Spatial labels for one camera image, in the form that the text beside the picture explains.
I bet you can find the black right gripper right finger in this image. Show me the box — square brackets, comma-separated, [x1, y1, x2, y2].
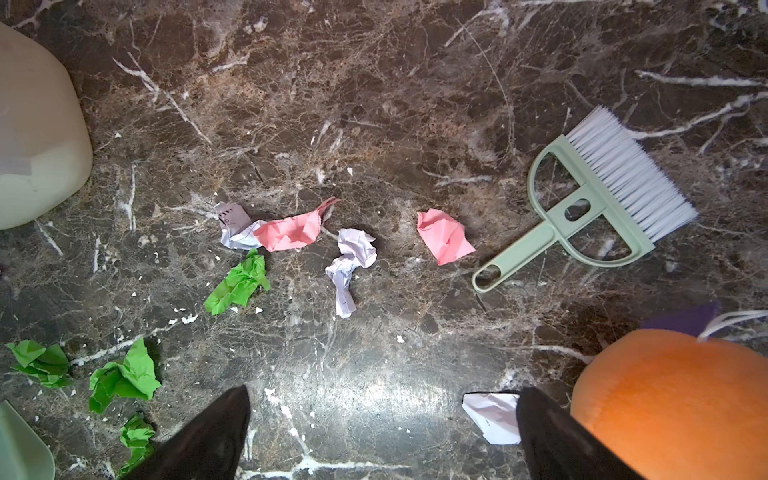
[516, 387, 642, 480]

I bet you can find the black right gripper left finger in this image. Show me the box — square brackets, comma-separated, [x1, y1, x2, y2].
[125, 385, 251, 480]

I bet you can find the light green plastic dustpan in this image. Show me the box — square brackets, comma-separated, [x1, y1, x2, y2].
[0, 400, 56, 480]

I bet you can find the light green hand brush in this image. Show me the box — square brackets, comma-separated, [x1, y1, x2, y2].
[471, 105, 699, 293]

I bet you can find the cream plastic trash bin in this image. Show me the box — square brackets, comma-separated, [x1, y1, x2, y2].
[1, 24, 93, 230]

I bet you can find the white flat paper scrap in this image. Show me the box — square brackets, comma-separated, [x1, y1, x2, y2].
[462, 392, 522, 446]

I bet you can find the green paper scrap front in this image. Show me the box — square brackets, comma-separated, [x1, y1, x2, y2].
[118, 412, 156, 478]

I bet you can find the green paper scrap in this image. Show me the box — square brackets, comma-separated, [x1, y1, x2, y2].
[118, 412, 156, 478]
[6, 340, 73, 389]
[204, 250, 271, 315]
[89, 338, 162, 414]

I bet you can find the green paper scrap middle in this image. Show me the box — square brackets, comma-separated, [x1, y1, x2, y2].
[89, 338, 162, 414]

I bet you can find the orange plush fish toy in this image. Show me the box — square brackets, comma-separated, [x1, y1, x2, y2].
[570, 302, 767, 479]

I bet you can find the green paper scrap upper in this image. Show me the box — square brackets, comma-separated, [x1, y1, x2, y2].
[204, 250, 271, 315]

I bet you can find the green paper scrap far left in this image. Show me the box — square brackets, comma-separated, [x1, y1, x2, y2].
[6, 340, 73, 389]

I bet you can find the white printed paper scrap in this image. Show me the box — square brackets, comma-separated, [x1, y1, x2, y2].
[215, 202, 266, 250]

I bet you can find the pink paper scrap long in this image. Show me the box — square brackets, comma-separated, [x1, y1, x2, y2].
[253, 197, 339, 252]

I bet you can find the pink paper scrap right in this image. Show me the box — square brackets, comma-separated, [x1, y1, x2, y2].
[417, 209, 476, 265]

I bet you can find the white crumpled paper scrap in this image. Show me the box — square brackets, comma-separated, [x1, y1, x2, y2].
[325, 228, 377, 318]

